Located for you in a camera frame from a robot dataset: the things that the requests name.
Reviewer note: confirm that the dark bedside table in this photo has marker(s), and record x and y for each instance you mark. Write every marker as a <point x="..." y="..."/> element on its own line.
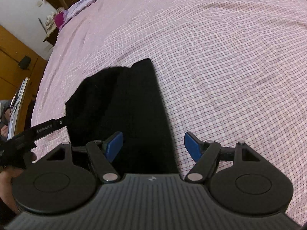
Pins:
<point x="51" y="37"/>

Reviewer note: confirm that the wooden desk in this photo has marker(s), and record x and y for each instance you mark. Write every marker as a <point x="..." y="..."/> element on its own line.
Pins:
<point x="19" y="108"/>

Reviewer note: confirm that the seated person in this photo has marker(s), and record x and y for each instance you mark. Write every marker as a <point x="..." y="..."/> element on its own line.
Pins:
<point x="5" y="118"/>

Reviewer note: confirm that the pink checked bedsheet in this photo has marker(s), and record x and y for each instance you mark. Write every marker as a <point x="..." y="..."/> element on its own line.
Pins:
<point x="228" y="70"/>

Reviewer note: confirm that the left hand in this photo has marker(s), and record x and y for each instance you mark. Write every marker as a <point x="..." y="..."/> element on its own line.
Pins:
<point x="7" y="175"/>

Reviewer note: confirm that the wooden wardrobe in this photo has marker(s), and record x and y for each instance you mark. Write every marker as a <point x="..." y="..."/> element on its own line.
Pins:
<point x="12" y="51"/>

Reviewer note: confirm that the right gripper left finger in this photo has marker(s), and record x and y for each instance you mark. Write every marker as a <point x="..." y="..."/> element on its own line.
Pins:
<point x="98" y="156"/>

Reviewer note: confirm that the small black wall device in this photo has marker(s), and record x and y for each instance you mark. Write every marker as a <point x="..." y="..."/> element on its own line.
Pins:
<point x="24" y="63"/>

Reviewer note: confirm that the magenta cloth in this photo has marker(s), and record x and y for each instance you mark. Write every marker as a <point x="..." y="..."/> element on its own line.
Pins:
<point x="60" y="19"/>

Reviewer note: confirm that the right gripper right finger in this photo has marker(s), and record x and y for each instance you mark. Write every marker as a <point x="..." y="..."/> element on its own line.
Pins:
<point x="207" y="156"/>

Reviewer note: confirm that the black garment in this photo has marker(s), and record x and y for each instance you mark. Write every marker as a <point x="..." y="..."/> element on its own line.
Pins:
<point x="125" y="99"/>

